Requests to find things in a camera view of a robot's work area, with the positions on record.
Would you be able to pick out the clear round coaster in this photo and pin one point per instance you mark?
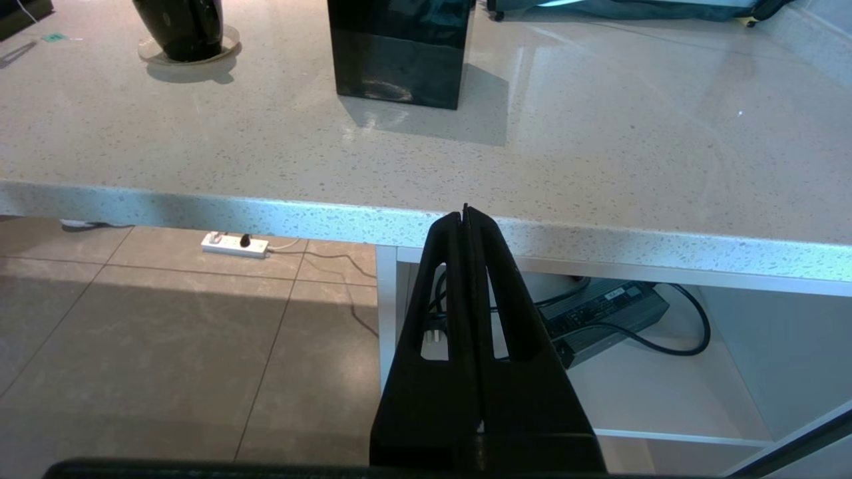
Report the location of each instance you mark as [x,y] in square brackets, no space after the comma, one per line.
[228,43]

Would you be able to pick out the small green sticker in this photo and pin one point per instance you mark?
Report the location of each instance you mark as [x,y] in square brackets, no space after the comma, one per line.
[54,37]

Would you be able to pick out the white power strip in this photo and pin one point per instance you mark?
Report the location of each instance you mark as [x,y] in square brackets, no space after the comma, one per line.
[229,245]

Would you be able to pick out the grey power adapter brick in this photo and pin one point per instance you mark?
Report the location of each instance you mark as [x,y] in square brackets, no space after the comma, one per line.
[599,313]

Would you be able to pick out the black tissue box white lid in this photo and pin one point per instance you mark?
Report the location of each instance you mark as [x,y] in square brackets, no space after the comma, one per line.
[399,60]

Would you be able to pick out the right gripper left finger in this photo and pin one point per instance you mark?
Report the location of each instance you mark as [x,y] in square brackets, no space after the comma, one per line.
[413,412]

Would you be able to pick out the black ceramic mug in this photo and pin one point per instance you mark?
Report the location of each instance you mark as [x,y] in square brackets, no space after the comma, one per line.
[180,30]

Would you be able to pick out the white counter cabinet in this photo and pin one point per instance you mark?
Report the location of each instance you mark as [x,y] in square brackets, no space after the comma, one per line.
[665,399]

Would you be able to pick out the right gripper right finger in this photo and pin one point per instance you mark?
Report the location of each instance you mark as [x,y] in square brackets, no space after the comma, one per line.
[532,412]

